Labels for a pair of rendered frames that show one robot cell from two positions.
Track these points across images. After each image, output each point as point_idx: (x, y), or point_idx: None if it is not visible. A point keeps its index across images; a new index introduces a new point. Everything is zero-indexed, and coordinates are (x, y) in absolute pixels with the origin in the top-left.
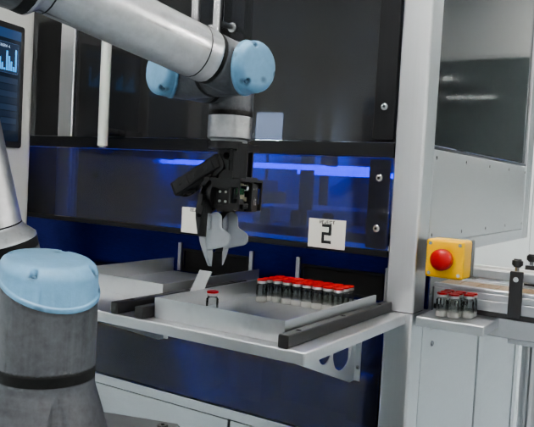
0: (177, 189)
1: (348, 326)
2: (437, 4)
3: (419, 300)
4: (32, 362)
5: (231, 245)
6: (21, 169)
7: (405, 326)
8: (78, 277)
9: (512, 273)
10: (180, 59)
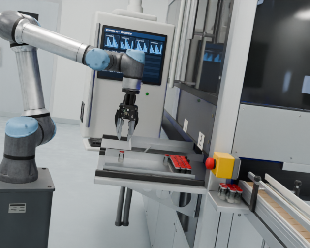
0: None
1: (152, 181)
2: (242, 20)
3: (216, 184)
4: (4, 148)
5: (130, 133)
6: (160, 94)
7: (205, 196)
8: (16, 126)
9: (254, 183)
10: (67, 56)
